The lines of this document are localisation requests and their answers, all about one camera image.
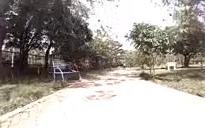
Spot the row of bushes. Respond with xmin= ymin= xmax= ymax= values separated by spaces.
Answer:
xmin=79 ymin=36 xmax=128 ymax=71

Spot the dry grass strip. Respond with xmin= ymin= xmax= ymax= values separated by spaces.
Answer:
xmin=0 ymin=70 xmax=103 ymax=121

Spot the pale paved path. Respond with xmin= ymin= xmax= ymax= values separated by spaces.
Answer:
xmin=0 ymin=66 xmax=205 ymax=128

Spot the small leafy tree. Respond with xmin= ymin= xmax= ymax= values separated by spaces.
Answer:
xmin=125 ymin=22 xmax=172 ymax=78

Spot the group of large dark trees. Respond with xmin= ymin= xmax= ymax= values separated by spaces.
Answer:
xmin=0 ymin=0 xmax=94 ymax=80

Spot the metal fence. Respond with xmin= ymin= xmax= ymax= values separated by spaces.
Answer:
xmin=0 ymin=48 xmax=54 ymax=80

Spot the pale kerb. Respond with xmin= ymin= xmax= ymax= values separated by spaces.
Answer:
xmin=0 ymin=89 xmax=62 ymax=125

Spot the dry grass field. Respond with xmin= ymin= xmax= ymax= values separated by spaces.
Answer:
xmin=136 ymin=64 xmax=205 ymax=101

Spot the large spreading tree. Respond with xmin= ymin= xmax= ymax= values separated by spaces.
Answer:
xmin=166 ymin=6 xmax=205 ymax=68

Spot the blue and white metal bench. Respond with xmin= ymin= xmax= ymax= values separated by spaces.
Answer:
xmin=51 ymin=59 xmax=82 ymax=82

